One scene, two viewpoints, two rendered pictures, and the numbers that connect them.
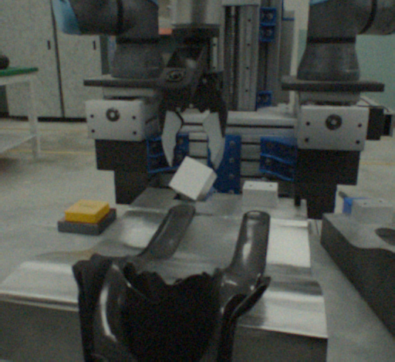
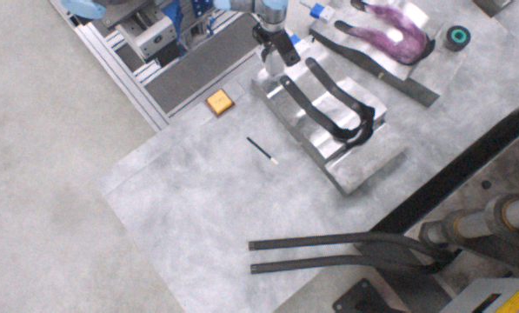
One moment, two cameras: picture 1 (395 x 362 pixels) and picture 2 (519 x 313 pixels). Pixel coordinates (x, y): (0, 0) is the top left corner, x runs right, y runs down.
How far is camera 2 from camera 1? 130 cm
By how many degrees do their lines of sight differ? 65
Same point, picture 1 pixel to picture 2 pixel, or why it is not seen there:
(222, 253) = (322, 90)
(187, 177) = (276, 67)
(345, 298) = (340, 62)
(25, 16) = not seen: outside the picture
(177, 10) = (275, 28)
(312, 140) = not seen: outside the picture
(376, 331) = (356, 69)
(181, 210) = (283, 80)
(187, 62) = (289, 46)
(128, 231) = (286, 107)
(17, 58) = not seen: outside the picture
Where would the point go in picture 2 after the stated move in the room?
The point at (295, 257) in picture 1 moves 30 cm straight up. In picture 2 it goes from (340, 74) to (359, 26)
